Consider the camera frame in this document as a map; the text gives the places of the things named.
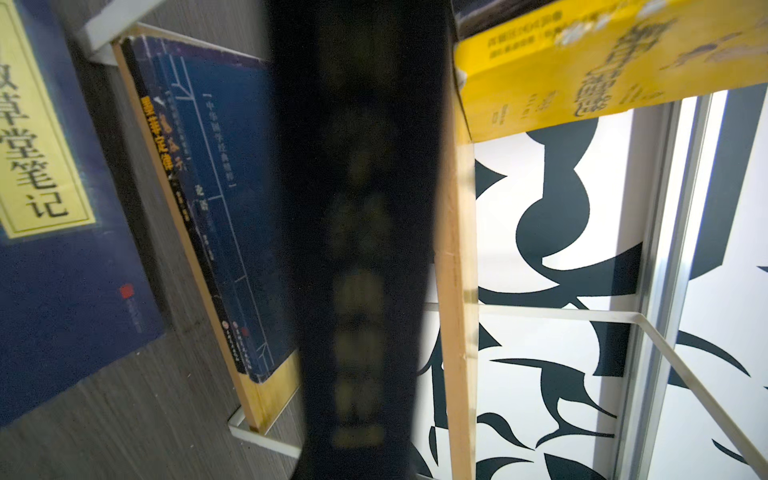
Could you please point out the yellow book with figure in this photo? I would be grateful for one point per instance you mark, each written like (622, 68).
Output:
(575, 60)

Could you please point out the wooden white bookshelf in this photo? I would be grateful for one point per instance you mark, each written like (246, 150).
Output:
(455, 258)

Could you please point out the purple book with old man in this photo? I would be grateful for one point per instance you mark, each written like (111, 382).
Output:
(475, 16)

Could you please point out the blue book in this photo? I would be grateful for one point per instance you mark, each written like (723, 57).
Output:
(74, 294)
(210, 117)
(360, 98)

